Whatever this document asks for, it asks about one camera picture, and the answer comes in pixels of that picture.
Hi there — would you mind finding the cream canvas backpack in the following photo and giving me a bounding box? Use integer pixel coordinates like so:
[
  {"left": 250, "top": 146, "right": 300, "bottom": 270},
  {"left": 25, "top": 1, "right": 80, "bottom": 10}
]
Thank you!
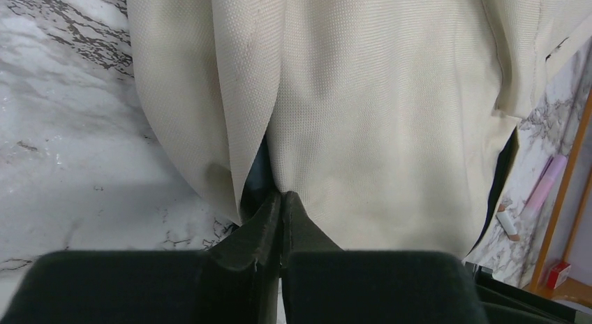
[{"left": 126, "top": 0, "right": 591, "bottom": 257}]

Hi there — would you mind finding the brown tipped white marker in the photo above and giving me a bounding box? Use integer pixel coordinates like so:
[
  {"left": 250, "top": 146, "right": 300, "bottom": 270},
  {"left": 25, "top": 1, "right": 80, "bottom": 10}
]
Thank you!
[{"left": 496, "top": 204, "right": 520, "bottom": 242}]

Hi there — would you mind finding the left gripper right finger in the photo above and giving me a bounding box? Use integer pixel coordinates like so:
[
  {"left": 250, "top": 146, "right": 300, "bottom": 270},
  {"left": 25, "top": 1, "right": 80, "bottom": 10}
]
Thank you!
[{"left": 281, "top": 191, "right": 487, "bottom": 323}]

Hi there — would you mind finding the wooden shelf rack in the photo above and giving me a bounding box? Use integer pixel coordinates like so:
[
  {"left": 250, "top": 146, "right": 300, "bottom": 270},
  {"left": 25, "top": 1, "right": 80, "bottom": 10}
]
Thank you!
[{"left": 526, "top": 95, "right": 591, "bottom": 310}]

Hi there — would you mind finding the pink highlighter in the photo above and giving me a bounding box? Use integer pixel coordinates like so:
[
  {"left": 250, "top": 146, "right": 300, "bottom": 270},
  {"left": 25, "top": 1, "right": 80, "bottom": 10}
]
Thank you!
[{"left": 520, "top": 154, "right": 568, "bottom": 221}]

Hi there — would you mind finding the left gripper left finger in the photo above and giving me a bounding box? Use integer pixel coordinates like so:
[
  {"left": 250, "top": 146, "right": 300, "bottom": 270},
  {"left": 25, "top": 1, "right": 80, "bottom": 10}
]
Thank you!
[{"left": 1, "top": 192, "right": 281, "bottom": 323}]

